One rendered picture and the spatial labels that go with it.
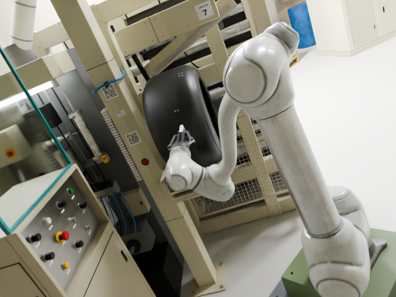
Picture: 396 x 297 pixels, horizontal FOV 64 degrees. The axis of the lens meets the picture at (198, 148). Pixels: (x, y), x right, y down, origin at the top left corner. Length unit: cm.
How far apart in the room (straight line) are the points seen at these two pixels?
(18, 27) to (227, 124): 155
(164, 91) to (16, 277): 101
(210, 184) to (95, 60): 94
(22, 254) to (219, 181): 78
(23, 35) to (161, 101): 101
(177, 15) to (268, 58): 126
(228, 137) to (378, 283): 66
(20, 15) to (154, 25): 78
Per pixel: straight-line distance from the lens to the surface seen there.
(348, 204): 113
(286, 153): 82
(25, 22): 225
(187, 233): 216
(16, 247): 138
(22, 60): 228
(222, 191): 124
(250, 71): 71
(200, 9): 193
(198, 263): 233
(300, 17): 844
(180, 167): 118
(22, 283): 149
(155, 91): 166
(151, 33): 197
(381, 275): 125
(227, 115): 103
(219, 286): 243
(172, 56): 210
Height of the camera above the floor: 170
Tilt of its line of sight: 21 degrees down
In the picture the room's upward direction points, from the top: 23 degrees counter-clockwise
